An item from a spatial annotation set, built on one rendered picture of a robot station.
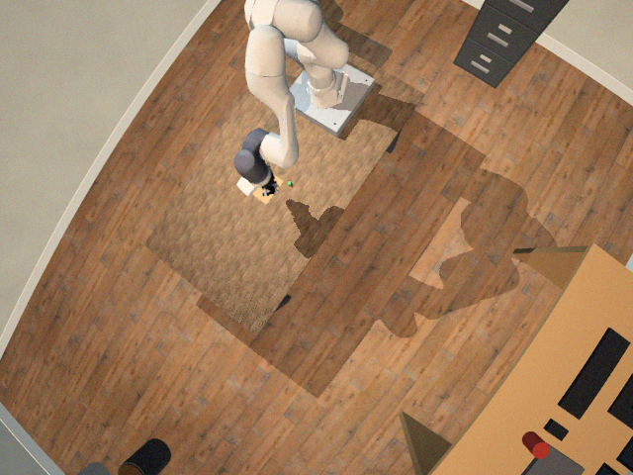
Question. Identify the tan square mat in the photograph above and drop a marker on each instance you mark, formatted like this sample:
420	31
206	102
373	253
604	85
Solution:
266	199

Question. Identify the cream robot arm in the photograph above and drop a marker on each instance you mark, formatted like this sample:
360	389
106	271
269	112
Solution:
315	49

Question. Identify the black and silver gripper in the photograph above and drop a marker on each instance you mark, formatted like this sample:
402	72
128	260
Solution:
271	186

